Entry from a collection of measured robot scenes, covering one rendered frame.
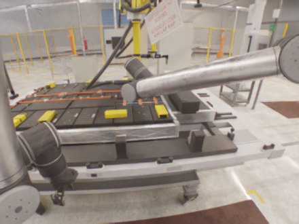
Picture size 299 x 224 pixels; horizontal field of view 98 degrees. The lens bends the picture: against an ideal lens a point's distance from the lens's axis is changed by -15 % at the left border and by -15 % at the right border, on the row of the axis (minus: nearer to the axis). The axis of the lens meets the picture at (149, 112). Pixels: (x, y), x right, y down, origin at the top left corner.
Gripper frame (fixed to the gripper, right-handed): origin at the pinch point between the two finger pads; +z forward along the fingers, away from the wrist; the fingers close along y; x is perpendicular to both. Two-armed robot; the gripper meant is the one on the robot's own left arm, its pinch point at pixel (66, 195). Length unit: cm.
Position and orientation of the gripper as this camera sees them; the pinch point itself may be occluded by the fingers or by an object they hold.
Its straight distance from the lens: 86.5
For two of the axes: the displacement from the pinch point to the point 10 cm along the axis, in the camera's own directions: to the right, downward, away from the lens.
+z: 0.0, 8.9, 4.5
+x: 10.0, 0.1, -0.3
